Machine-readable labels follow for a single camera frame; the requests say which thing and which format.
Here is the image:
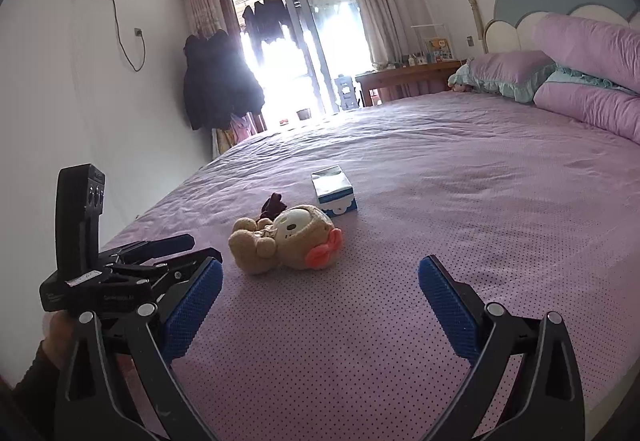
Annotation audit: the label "dark maroon hair scrunchie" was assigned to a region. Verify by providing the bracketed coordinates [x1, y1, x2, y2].
[259, 193, 288, 221]

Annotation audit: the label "dark coats on rack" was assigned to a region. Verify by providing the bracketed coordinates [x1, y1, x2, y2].
[183, 30, 265, 130]

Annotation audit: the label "pink left curtain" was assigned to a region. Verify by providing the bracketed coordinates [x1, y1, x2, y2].
[183, 0, 221, 39]

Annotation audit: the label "blue white tissue box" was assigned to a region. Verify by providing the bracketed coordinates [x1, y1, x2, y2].
[311, 166, 357, 218]

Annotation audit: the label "person's left hand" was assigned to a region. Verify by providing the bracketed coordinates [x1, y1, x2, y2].
[41, 311, 76, 369]

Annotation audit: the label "black wall cable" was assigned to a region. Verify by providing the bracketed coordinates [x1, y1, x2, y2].
[112, 0, 148, 74]

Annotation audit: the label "purple dotted bed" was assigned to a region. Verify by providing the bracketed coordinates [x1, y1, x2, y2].
[114, 93, 639, 440]

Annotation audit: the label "sliding glass balcony door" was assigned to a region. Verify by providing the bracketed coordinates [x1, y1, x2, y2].
[219, 0, 371, 130]

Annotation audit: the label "brown teddy plush toy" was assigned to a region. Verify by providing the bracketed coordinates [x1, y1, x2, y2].
[228, 205, 343, 275]

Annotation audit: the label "white plastic stool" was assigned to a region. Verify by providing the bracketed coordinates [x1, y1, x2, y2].
[334, 75, 360, 112]

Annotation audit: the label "wooden desk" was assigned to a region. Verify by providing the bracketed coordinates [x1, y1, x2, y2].
[355, 60, 463, 107]

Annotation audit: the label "purple pillow teal ruffle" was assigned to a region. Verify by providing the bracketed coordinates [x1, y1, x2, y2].
[448, 51, 555, 104]

